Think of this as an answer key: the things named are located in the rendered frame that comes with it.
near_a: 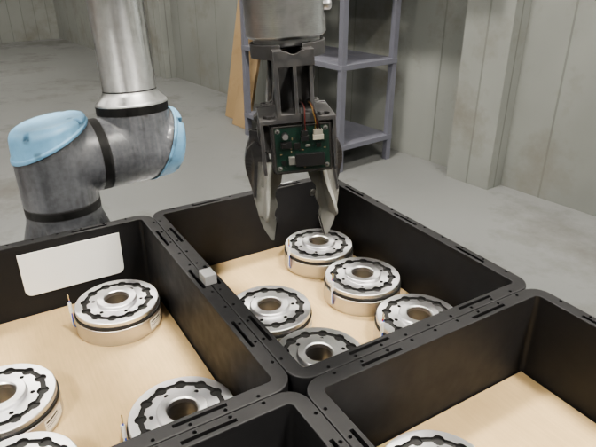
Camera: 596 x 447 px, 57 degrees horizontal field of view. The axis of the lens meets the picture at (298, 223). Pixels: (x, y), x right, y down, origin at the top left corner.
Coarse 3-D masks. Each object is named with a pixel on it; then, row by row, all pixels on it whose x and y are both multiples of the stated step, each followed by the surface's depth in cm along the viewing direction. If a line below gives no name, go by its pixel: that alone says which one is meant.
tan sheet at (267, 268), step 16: (256, 256) 86; (272, 256) 86; (224, 272) 81; (240, 272) 81; (256, 272) 81; (272, 272) 81; (288, 272) 81; (240, 288) 77; (304, 288) 77; (320, 288) 77; (320, 304) 74; (320, 320) 70; (336, 320) 70; (352, 320) 70; (368, 320) 70; (352, 336) 67; (368, 336) 67
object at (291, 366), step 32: (352, 192) 83; (160, 224) 73; (416, 224) 73; (192, 256) 65; (480, 256) 65; (224, 288) 59; (512, 288) 59; (256, 320) 54; (448, 320) 54; (288, 352) 49; (352, 352) 49; (288, 384) 47
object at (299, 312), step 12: (252, 288) 71; (264, 288) 72; (276, 288) 71; (288, 288) 71; (288, 300) 69; (300, 300) 69; (288, 312) 66; (300, 312) 67; (264, 324) 64; (276, 324) 65; (288, 324) 64; (300, 324) 65
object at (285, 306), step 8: (256, 296) 69; (264, 296) 69; (272, 296) 69; (280, 296) 69; (256, 304) 67; (280, 304) 68; (288, 304) 67; (256, 312) 66; (264, 312) 66; (272, 312) 66; (280, 312) 66
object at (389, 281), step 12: (336, 264) 77; (348, 264) 77; (372, 264) 77; (384, 264) 77; (336, 276) 74; (384, 276) 74; (396, 276) 74; (336, 288) 71; (348, 288) 72; (360, 288) 72; (372, 288) 72; (384, 288) 71; (396, 288) 72
